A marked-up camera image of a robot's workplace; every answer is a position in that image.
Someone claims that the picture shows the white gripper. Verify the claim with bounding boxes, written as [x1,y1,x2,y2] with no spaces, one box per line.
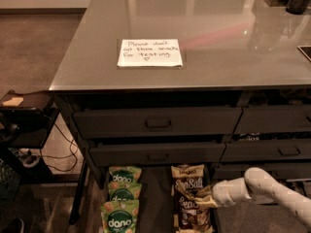
[194,178,252,208]

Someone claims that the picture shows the brown sea salt bag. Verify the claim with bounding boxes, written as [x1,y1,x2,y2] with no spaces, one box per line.
[178,199,213,233]
[173,177,204,210]

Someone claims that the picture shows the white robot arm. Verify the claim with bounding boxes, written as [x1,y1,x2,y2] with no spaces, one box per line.
[195,167,311,230]

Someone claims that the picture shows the open bottom left drawer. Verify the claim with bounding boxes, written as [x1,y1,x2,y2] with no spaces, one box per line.
[98,165,224,233]

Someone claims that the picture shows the back brown chip bag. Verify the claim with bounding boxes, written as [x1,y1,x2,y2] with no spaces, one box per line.
[171,164,204,179]

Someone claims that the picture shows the top left drawer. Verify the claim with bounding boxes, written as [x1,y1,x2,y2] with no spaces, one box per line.
[73,107,242,139]

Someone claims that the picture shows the bottom right drawer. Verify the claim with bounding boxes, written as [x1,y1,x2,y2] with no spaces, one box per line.
[213,162,311,180]

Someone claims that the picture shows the middle left drawer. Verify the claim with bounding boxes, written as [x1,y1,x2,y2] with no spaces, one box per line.
[89,142,225,166]

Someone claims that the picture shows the back green dang bag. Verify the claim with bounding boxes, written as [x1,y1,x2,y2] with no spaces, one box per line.
[109,166,142,183]

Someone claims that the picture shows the green dang bag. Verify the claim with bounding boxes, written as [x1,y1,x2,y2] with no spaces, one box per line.
[109,166,142,183]
[101,200,140,233]
[108,182,142,201]

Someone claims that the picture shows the middle green dang bag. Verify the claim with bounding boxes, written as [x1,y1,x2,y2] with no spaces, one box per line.
[108,182,142,201]

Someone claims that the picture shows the top right drawer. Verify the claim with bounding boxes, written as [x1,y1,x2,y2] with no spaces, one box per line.
[235,105,311,134]

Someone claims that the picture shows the front green dang bag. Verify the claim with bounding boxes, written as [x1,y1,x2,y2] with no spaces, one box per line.
[101,200,140,233]

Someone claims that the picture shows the middle right drawer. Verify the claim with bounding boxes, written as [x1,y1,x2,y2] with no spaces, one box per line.
[221,139,311,162]

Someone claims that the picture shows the grey counter cabinet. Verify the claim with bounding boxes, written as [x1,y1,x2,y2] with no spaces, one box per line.
[48,0,311,226]

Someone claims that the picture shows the dark tablet on counter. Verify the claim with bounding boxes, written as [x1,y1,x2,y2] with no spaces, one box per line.
[297,46,311,62]

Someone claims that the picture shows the white handwritten paper note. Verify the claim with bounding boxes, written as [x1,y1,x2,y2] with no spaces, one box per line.
[118,39,183,67]

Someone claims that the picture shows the white power strip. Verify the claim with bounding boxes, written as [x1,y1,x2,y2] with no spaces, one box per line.
[17,149,40,168]

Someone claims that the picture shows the black side table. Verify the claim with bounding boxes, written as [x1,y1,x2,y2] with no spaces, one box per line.
[0,90,59,183]

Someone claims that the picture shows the tan sticky note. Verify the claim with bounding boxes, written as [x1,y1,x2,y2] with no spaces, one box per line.
[2,97,23,107]

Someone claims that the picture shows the black cables under side table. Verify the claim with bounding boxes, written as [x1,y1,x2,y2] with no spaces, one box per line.
[40,114,80,174]

